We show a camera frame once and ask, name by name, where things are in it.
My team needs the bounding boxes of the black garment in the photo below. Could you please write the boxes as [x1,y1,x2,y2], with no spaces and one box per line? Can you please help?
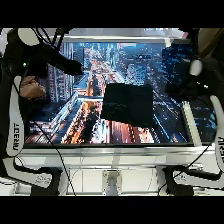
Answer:
[99,82,155,129]

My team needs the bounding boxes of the silver frame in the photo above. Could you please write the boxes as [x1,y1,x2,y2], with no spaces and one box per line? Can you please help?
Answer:
[0,33,224,197]

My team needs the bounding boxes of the black cable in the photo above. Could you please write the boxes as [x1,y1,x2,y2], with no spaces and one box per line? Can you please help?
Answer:
[157,143,212,196]
[12,77,77,197]

